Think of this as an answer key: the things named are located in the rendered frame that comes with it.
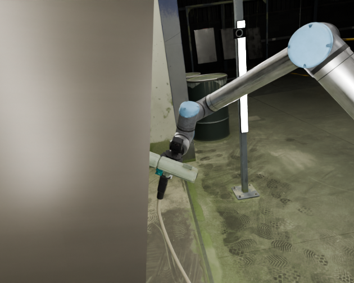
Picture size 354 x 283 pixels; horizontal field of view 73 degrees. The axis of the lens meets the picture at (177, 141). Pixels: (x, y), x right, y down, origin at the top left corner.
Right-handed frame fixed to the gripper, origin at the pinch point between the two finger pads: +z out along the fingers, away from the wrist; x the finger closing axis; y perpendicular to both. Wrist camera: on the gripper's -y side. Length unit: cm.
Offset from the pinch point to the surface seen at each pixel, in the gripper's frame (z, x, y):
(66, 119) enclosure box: 37, 14, -39
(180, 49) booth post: -181, 45, 2
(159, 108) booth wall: -160, 48, 64
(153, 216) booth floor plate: -56, 8, 105
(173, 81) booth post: -172, 41, 34
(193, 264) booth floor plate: -17, -31, 82
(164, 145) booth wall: -153, 31, 105
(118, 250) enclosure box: 40.8, -0.4, -10.8
